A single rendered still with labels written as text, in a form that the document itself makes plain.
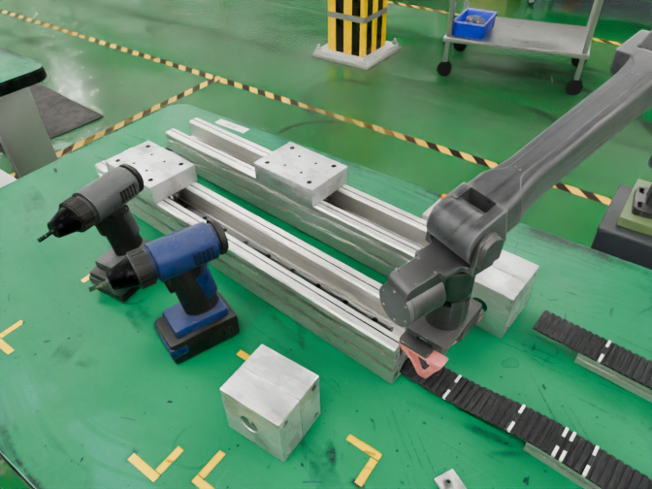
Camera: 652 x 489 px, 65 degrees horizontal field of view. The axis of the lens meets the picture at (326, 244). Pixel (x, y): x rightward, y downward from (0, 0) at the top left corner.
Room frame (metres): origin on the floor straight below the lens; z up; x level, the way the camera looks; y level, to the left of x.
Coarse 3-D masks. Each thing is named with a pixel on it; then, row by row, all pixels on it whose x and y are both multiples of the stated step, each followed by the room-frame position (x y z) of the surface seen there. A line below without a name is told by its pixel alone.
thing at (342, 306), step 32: (192, 192) 0.88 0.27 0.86; (160, 224) 0.84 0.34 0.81; (192, 224) 0.77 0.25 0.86; (224, 224) 0.81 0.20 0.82; (256, 224) 0.76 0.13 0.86; (224, 256) 0.71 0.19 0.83; (256, 256) 0.67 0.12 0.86; (288, 256) 0.70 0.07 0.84; (320, 256) 0.67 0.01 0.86; (256, 288) 0.65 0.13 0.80; (288, 288) 0.60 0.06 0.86; (320, 288) 0.62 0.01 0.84; (352, 288) 0.60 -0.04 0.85; (320, 320) 0.55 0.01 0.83; (352, 320) 0.52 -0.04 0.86; (384, 320) 0.54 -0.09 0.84; (352, 352) 0.51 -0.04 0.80; (384, 352) 0.48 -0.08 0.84
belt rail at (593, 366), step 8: (576, 360) 0.49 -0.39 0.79; (584, 360) 0.49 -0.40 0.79; (592, 360) 0.48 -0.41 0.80; (592, 368) 0.48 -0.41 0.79; (600, 368) 0.48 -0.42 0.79; (608, 368) 0.47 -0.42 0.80; (608, 376) 0.46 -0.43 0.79; (616, 376) 0.46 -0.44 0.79; (624, 376) 0.45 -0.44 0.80; (624, 384) 0.45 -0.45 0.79; (632, 384) 0.45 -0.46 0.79; (640, 384) 0.43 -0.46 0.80; (632, 392) 0.44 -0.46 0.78; (640, 392) 0.43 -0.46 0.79; (648, 392) 0.43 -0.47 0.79; (648, 400) 0.42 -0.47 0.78
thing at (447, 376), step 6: (444, 372) 0.47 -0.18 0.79; (450, 372) 0.48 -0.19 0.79; (438, 378) 0.46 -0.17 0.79; (444, 378) 0.46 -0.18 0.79; (450, 378) 0.46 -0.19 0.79; (438, 384) 0.45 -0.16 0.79; (444, 384) 0.45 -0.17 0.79; (432, 390) 0.44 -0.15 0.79; (438, 390) 0.44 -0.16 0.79; (444, 390) 0.44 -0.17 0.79
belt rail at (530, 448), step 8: (528, 448) 0.35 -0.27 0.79; (536, 448) 0.34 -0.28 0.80; (536, 456) 0.34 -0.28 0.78; (544, 456) 0.34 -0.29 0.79; (552, 464) 0.33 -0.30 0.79; (560, 464) 0.32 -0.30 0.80; (560, 472) 0.32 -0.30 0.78; (568, 472) 0.31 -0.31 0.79; (576, 480) 0.30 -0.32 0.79; (584, 480) 0.30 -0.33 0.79; (584, 488) 0.30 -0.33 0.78; (592, 488) 0.29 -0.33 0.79; (600, 488) 0.29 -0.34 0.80
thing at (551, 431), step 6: (552, 420) 0.37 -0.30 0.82; (546, 426) 0.37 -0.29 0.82; (552, 426) 0.37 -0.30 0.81; (558, 426) 0.37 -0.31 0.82; (546, 432) 0.36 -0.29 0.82; (552, 432) 0.36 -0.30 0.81; (558, 432) 0.36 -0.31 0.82; (540, 438) 0.35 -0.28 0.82; (546, 438) 0.35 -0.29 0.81; (552, 438) 0.35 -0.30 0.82; (534, 444) 0.34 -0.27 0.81; (540, 444) 0.34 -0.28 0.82; (546, 444) 0.34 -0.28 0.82; (552, 444) 0.34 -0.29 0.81; (546, 450) 0.33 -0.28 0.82
